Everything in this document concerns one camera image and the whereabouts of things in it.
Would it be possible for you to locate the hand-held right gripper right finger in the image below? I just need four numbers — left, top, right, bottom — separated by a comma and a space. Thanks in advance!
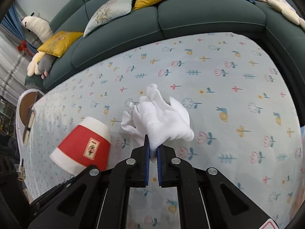
156, 144, 280, 229

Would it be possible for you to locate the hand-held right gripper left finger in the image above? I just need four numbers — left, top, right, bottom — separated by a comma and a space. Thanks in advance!
27, 135, 151, 229

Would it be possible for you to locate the white cloth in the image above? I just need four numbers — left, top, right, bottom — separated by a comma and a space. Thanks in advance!
120, 83, 195, 160

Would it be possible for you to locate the red and white paper cup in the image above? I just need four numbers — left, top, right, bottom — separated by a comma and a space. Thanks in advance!
50, 117, 111, 175

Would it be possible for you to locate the floral light blue tablecloth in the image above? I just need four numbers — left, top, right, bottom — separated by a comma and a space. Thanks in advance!
22, 32, 305, 229

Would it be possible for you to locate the drinking glass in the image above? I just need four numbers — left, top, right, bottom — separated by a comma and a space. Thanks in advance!
16, 163, 26, 182

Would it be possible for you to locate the round wooden side table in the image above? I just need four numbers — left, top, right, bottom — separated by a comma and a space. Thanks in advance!
15, 89, 45, 146

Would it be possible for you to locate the grey and cream plush toy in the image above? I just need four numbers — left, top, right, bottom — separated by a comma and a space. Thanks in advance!
27, 51, 53, 80

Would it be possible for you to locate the small yellow embroidered cushion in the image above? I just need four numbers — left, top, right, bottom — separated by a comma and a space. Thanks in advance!
37, 31, 84, 58

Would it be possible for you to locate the pale blue embroidered cushion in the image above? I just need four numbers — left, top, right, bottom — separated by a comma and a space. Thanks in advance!
83, 0, 136, 38

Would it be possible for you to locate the teal fabric sofa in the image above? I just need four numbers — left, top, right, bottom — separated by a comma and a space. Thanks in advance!
25, 0, 305, 91

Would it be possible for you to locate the white plush toy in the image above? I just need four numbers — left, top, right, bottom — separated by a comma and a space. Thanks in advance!
20, 13, 54, 42

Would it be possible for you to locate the blue curtain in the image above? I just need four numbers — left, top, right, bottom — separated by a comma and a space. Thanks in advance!
8, 3, 39, 58

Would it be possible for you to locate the cream flower cushion pale centre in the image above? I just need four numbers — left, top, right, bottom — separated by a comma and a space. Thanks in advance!
256, 0, 305, 31

